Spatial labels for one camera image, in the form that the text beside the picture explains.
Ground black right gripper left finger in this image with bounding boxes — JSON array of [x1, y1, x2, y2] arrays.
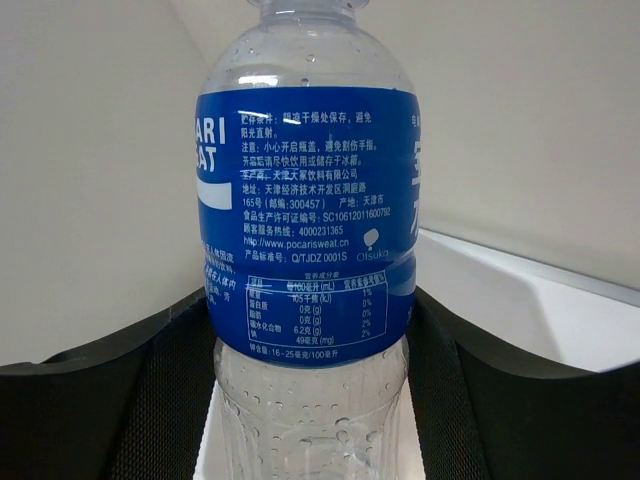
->
[[1, 290, 216, 479]]

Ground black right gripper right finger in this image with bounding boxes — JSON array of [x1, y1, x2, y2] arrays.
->
[[407, 290, 639, 479]]

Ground blue label Pocari Sweat bottle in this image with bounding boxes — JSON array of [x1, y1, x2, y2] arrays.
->
[[195, 1, 421, 479]]

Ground white octagonal bin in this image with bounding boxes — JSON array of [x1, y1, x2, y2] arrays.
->
[[199, 227, 640, 480]]

